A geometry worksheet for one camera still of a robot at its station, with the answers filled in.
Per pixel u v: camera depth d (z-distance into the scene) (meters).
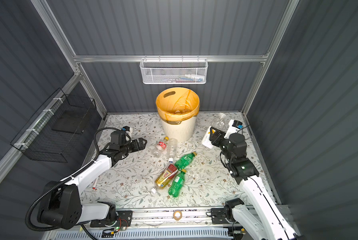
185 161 0.91
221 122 0.72
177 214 0.75
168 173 0.83
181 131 0.92
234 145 0.51
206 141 0.71
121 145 0.70
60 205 0.41
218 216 0.74
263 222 0.40
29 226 0.38
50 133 0.72
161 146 0.96
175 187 0.79
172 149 0.99
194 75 0.91
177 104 1.04
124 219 0.72
